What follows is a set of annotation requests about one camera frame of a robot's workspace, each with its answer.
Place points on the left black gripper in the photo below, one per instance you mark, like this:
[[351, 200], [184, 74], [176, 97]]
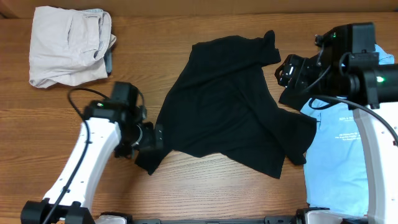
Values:
[[158, 137]]

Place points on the beige folded trousers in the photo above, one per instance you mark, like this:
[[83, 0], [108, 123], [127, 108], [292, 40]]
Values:
[[67, 46]]

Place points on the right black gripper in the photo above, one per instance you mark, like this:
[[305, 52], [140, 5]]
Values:
[[288, 71]]

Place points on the light blue t-shirt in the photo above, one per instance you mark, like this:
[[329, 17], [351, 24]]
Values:
[[335, 171]]

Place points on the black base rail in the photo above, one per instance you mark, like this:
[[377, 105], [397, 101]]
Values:
[[211, 221]]

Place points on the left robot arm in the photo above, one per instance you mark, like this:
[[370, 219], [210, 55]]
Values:
[[113, 126]]

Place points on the black t-shirt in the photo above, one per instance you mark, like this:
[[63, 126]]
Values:
[[220, 103]]

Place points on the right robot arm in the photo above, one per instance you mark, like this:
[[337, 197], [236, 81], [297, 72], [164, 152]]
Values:
[[347, 70]]

